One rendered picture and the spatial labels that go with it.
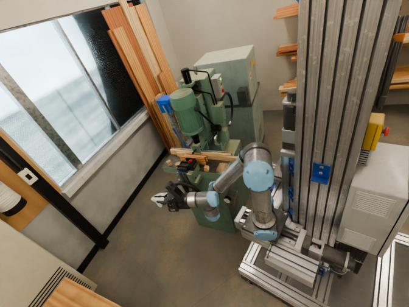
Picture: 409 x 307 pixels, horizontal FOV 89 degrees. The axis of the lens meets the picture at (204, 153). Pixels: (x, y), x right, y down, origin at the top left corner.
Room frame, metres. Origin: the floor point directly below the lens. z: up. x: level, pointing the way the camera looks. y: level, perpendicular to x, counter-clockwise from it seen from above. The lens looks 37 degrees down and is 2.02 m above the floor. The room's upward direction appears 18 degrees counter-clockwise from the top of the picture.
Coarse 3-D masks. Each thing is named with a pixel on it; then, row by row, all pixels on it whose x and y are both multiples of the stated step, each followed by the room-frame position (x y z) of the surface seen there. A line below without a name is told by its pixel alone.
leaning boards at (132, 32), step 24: (120, 0) 3.21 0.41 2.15; (120, 24) 3.10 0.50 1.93; (144, 24) 3.41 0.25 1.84; (120, 48) 2.89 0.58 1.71; (144, 48) 3.24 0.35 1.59; (144, 72) 3.07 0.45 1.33; (168, 72) 3.48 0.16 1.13; (144, 96) 2.88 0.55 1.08; (168, 120) 2.84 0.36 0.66; (168, 144) 2.85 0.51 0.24
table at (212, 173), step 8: (176, 160) 1.50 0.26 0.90; (208, 160) 1.36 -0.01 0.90; (216, 160) 1.33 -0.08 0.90; (168, 168) 1.44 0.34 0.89; (176, 168) 1.39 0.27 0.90; (200, 168) 1.30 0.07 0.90; (216, 168) 1.24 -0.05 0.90; (200, 176) 1.24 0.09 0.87; (208, 176) 1.22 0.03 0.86; (216, 176) 1.18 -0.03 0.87; (192, 184) 1.20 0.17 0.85
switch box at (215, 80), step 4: (212, 76) 1.63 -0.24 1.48; (216, 76) 1.60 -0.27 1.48; (220, 76) 1.61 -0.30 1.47; (212, 80) 1.58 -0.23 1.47; (216, 80) 1.56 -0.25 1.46; (212, 84) 1.58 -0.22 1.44; (216, 84) 1.56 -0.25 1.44; (216, 88) 1.57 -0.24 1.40; (220, 88) 1.57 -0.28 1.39; (216, 92) 1.57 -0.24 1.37; (220, 92) 1.56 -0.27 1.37; (224, 92) 1.62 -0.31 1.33; (216, 96) 1.58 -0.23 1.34; (220, 96) 1.56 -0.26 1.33
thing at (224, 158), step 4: (180, 152) 1.54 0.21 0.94; (184, 152) 1.52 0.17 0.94; (208, 156) 1.38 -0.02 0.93; (212, 156) 1.35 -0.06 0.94; (216, 156) 1.34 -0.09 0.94; (220, 156) 1.32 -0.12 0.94; (224, 156) 1.31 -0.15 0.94; (228, 156) 1.29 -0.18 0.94; (232, 156) 1.27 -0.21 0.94; (224, 160) 1.30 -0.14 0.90; (228, 160) 1.28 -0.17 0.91; (232, 160) 1.26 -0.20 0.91
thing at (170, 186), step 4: (168, 184) 0.77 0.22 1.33; (172, 184) 0.77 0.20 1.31; (168, 188) 0.75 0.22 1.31; (172, 188) 0.75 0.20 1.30; (176, 188) 0.77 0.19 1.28; (172, 192) 0.74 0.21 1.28; (176, 192) 0.74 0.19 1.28; (180, 192) 0.76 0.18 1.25; (176, 196) 0.74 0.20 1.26; (180, 196) 0.73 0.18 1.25; (180, 200) 0.73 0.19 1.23
